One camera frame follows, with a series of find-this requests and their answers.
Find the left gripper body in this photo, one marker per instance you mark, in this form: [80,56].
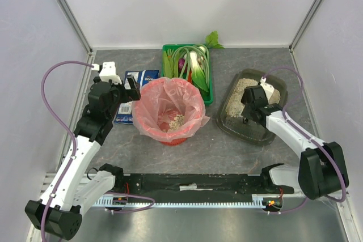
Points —
[125,90]

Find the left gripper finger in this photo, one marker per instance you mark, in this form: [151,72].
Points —
[133,95]
[134,87]

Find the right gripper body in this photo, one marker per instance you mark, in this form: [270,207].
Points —
[250,110]

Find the pink plastic bag liner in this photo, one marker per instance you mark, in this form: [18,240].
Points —
[170,106]

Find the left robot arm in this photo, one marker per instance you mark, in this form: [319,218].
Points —
[60,209]

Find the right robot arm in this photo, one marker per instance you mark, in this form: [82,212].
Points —
[321,169]

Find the dark translucent litter box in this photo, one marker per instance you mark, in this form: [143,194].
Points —
[248,131]

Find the blue Doritos chip bag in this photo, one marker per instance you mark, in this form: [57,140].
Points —
[124,114]

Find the green lettuce leaf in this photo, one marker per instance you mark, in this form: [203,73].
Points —
[169,68]

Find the purple onion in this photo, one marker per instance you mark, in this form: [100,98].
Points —
[181,63]

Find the orange carrot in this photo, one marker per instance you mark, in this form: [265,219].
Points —
[189,79]

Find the green vegetable tray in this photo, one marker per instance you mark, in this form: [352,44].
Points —
[207,96]

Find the white bok choy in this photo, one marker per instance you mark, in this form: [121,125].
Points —
[196,61]

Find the green long beans bundle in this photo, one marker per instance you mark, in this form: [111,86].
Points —
[177,55]

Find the green leaf sprig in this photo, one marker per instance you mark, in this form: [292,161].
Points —
[211,41]

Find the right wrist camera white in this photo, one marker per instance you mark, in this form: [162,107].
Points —
[268,88]

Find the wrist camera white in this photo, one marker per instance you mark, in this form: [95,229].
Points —
[268,88]
[107,72]

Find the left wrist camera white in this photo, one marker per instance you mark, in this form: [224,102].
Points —
[107,72]

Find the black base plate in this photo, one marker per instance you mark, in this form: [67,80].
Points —
[198,188]

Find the white cable duct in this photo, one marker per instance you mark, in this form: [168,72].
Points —
[111,202]

